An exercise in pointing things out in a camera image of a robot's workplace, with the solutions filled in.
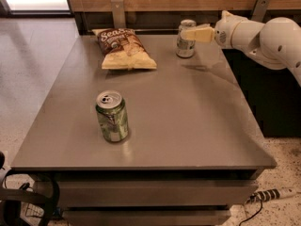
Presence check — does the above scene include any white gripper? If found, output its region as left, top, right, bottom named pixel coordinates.
left=181, top=10, right=246, bottom=49

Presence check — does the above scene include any white 7up can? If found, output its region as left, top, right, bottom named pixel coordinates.
left=176, top=19, right=197, bottom=58

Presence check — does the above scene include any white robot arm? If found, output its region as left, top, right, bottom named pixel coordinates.
left=181, top=10, right=301, bottom=86

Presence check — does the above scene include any green soda can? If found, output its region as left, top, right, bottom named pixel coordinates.
left=95, top=90, right=129, bottom=142

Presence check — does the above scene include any brown yellow chips bag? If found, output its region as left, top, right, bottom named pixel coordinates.
left=93, top=28, right=157, bottom=70

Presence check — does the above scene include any grey cabinet with drawers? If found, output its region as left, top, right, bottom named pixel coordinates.
left=12, top=35, right=276, bottom=226

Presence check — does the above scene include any white power strip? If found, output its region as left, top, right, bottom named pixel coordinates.
left=246, top=187, right=297, bottom=203

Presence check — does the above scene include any horizontal metal rail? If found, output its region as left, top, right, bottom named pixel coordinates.
left=135, top=28, right=179, bottom=33

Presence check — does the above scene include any right metal wall bracket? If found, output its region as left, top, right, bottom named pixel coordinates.
left=251, top=0, right=271, bottom=22

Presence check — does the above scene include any metal wall bracket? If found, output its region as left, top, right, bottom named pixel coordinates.
left=251, top=0, right=271, bottom=22
left=111, top=0, right=126, bottom=28

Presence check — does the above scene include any left metal wall bracket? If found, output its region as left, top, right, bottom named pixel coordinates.
left=111, top=0, right=126, bottom=28

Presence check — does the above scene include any black power cable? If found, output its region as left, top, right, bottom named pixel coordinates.
left=238, top=199, right=263, bottom=226

